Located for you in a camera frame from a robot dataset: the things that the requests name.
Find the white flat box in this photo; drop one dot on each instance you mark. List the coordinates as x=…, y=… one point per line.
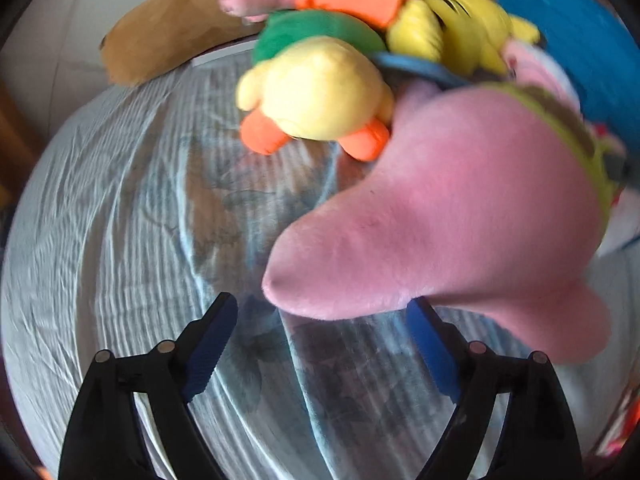
x=220, y=55

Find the yellow turtle plush green shell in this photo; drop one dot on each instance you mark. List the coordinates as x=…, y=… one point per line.
x=315, y=90

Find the light blue plastic tool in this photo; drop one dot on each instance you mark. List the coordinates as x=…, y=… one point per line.
x=415, y=66

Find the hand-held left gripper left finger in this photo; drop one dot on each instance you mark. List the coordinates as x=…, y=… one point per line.
x=210, y=345

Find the brown plush with striped shirt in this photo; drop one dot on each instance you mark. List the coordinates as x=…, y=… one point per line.
x=165, y=35

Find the striped grey bedsheet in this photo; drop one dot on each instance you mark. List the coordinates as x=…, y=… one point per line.
x=125, y=210

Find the yellow mouse plush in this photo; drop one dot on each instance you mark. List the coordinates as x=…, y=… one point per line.
x=465, y=30

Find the blue plastic crate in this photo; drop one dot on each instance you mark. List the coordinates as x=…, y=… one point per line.
x=560, y=45

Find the white and pink round plush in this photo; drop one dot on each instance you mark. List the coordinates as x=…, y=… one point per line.
x=535, y=60

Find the pink starfish plush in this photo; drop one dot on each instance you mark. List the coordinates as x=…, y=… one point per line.
x=450, y=210

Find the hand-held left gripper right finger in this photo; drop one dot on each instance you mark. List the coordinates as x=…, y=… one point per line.
x=432, y=350

